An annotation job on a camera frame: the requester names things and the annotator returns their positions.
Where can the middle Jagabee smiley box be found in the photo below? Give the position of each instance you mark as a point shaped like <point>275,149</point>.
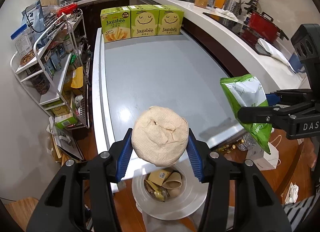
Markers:
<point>144,20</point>

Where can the right Jagabee smiley box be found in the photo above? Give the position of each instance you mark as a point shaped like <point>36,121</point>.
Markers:
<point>170,20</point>

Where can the Jagabee box with fries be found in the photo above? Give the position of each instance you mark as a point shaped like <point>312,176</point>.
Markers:
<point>116,23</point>

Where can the blue snack bag on rack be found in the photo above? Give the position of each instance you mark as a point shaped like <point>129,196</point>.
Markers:
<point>34,18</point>

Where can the white round trash bin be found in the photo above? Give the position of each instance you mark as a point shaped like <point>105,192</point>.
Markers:
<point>168,205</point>

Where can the white wire storage rack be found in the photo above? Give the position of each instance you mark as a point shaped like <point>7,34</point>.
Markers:
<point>48,65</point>

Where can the metal utensil holder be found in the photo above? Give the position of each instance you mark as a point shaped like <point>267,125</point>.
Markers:
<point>233,7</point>

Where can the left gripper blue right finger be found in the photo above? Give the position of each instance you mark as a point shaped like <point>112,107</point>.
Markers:
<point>256,205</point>

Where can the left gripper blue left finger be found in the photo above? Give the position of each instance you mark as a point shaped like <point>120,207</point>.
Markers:
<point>61,207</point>

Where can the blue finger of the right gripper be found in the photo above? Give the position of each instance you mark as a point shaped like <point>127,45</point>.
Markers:
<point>279,118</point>
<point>289,97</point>

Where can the red pot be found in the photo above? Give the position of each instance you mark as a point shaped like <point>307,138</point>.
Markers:
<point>263,24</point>

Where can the yellow box in bin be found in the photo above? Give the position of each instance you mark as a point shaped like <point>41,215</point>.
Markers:
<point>158,177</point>

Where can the white paper bag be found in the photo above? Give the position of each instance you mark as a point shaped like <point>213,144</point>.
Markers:
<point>263,160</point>

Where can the plastic water bottle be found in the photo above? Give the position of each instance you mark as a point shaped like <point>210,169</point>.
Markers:
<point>246,142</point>

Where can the jagabee smiley box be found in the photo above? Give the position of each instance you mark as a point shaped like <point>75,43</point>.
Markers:
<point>144,20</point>
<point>170,20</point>

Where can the beige paper cup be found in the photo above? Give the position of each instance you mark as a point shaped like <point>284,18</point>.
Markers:
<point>174,181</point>

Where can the beige paper ball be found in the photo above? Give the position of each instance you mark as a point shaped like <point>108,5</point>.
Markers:
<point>160,136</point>

